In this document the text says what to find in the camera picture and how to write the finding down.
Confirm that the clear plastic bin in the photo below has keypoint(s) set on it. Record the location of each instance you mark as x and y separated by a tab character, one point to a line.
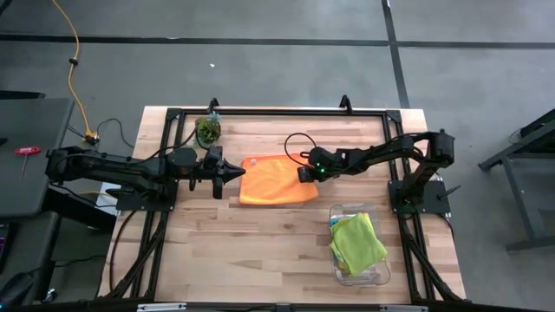
360	279

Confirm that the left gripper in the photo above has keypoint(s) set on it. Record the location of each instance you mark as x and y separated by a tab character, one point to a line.
204	167

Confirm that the small potted succulent plant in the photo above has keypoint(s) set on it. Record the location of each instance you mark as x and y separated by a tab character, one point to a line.
208	130

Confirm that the backlit keyboard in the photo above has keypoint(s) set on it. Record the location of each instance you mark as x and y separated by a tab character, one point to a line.
3	247

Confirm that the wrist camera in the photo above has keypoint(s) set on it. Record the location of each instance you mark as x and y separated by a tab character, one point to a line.
217	188
303	174

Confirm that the black metal desk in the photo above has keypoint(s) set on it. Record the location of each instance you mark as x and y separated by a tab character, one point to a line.
520	156

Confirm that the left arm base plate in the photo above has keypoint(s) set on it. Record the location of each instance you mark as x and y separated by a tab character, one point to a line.
143	204

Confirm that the black aluminium table frame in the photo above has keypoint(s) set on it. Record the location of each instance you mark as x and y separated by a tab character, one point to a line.
282	112

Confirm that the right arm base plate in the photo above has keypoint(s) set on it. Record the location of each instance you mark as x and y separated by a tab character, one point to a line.
433	203

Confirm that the orange microfiber towel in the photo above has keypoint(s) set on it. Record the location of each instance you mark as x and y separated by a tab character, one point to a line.
273	182

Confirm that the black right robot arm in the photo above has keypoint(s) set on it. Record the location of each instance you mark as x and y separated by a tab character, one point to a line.
399	151

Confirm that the silver metal bracket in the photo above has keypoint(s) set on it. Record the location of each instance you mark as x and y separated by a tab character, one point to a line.
160	307
403	308

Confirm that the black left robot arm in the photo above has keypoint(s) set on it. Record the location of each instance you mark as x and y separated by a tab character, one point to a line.
117	167

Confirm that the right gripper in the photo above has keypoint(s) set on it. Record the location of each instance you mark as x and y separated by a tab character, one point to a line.
325	162

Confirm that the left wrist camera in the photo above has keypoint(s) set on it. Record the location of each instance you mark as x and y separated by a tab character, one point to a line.
217	188

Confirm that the lime green microfiber towel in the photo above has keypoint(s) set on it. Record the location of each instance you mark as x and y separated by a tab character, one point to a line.
357	245

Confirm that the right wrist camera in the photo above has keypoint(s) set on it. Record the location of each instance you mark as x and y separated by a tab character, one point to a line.
303	174

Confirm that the dark gray side table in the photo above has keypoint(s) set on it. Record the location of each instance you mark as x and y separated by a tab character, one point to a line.
30	130

